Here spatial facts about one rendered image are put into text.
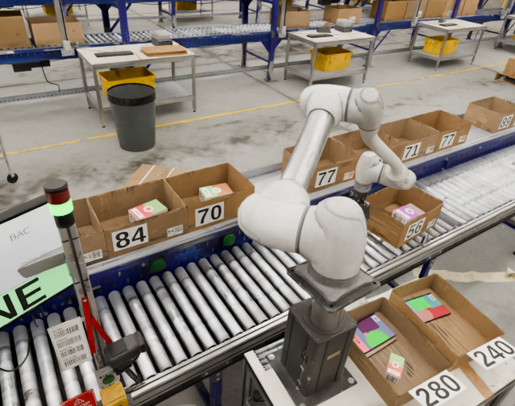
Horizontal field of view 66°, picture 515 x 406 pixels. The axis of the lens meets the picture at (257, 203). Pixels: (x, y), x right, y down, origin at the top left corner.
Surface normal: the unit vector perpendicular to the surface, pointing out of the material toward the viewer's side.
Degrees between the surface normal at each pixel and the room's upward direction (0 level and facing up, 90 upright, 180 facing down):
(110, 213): 89
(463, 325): 0
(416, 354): 0
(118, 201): 89
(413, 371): 1
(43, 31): 90
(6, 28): 90
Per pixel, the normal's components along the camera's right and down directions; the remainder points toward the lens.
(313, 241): -0.45, 0.37
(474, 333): 0.07, -0.82
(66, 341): 0.54, 0.51
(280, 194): -0.08, -0.66
